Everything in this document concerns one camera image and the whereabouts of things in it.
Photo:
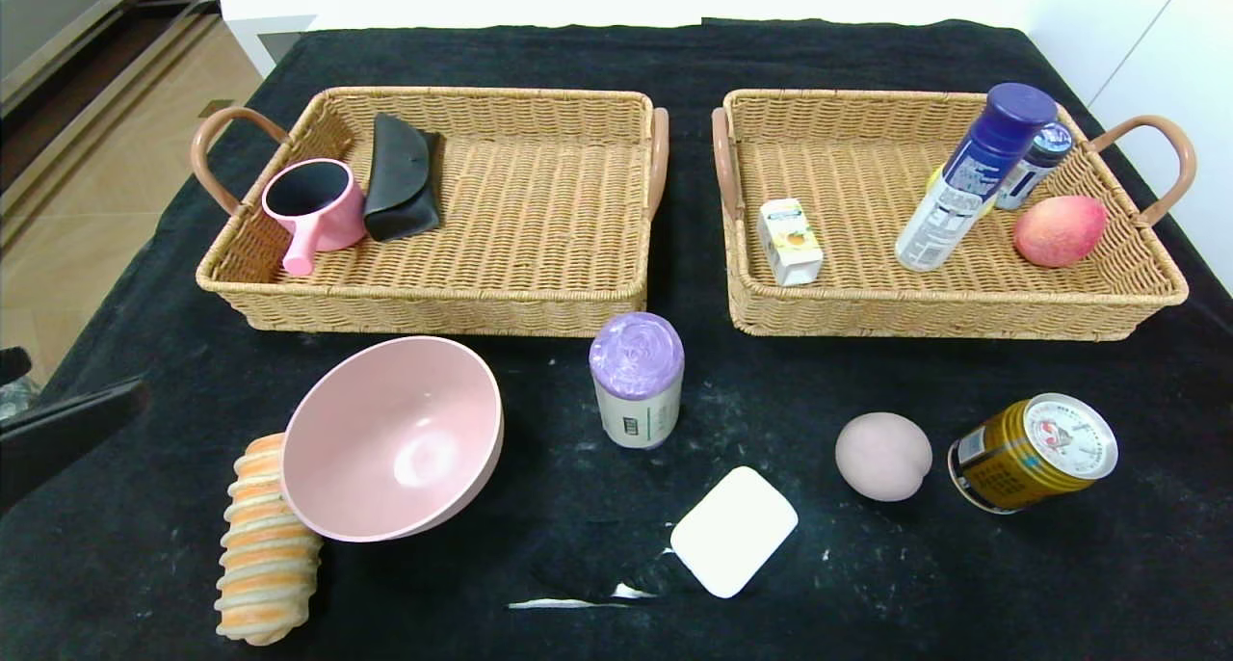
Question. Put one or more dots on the white soap bar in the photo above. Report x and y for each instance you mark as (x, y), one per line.
(732, 531)

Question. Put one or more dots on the wicker basket holding food items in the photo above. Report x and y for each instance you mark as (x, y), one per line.
(857, 179)

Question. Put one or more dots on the small dark blue bottle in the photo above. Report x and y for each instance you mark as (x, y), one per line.
(1036, 165)

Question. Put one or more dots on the red peach fruit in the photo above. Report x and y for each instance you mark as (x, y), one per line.
(1060, 229)

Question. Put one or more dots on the purple-lidded white jar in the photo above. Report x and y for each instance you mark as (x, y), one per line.
(636, 362)

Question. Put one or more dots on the small white juice carton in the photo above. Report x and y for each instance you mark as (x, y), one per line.
(790, 247)

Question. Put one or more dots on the pink bowl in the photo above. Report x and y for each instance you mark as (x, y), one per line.
(385, 449)

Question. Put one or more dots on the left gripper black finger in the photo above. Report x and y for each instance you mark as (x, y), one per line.
(13, 366)
(67, 444)

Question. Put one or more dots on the mauve round peach bun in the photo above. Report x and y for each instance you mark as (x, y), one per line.
(881, 459)

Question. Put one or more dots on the black glasses case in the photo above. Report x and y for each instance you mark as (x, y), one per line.
(400, 179)

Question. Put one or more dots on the blue cap spray can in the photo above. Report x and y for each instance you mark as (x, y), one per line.
(963, 189)

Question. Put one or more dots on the striped orange bread roll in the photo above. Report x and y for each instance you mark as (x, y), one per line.
(265, 565)

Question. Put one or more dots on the gold drink can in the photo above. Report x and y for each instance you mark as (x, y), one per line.
(1011, 459)

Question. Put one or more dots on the grey metal shelf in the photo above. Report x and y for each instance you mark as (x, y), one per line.
(58, 25)

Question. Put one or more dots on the wicker basket holding pink mug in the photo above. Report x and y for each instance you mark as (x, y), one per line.
(539, 218)

